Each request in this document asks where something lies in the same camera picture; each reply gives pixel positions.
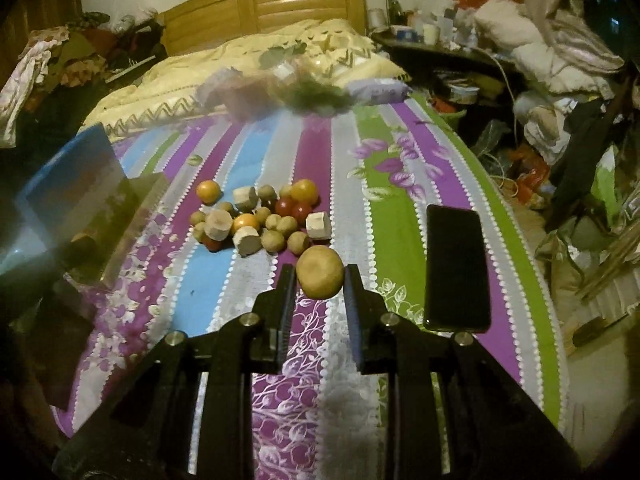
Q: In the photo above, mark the blue cardboard box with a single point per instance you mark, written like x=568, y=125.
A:
x=75, y=180

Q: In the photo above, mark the cream quilt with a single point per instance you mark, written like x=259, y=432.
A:
x=200, y=85

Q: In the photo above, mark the heap of mixed clothes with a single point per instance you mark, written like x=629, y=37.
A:
x=75, y=65

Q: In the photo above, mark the heap of pale bedding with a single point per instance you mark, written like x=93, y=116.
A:
x=535, y=55

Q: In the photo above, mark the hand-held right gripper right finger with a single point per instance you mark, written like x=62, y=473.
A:
x=351, y=310

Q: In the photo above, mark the orange plastic bag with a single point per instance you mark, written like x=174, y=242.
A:
x=531, y=180

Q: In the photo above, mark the green bin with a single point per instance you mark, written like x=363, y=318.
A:
x=452, y=117

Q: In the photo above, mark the purple tissue pack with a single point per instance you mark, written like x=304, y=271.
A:
x=381, y=91

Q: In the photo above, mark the dark green bundle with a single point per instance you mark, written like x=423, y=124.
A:
x=317, y=97

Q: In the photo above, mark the wooden headboard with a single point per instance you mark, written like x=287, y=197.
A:
x=280, y=7

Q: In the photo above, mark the small orange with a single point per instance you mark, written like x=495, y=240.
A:
x=246, y=221
x=304, y=191
x=208, y=191

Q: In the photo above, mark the pile of brown longans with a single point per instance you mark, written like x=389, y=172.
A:
x=280, y=232

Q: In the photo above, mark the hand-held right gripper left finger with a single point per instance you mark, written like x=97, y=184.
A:
x=287, y=310

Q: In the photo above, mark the purple plastic bag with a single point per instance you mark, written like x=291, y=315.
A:
x=217, y=87

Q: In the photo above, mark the tan round longan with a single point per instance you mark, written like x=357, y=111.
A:
x=320, y=272

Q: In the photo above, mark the striped floral bed sheet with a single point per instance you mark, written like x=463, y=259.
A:
x=350, y=160

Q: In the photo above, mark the white cup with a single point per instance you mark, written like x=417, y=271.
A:
x=430, y=34

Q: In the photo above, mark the white paper roll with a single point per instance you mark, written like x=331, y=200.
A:
x=376, y=17

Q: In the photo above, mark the red cherry tomato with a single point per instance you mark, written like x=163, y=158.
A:
x=285, y=206
x=212, y=243
x=301, y=211

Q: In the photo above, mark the pale cut fruit chunk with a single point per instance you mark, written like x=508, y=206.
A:
x=246, y=241
x=317, y=225
x=218, y=223
x=245, y=199

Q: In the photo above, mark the blue round container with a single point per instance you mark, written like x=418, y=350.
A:
x=407, y=34

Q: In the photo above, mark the dark nightstand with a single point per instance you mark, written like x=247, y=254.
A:
x=445, y=52

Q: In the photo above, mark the green plastic bag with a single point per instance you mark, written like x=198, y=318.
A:
x=606, y=180

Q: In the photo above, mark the wooden wardrobe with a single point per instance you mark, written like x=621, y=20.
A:
x=40, y=15

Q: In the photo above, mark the black smartphone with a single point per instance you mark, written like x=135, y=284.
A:
x=457, y=270

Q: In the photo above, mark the white bowl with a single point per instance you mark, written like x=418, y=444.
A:
x=464, y=94

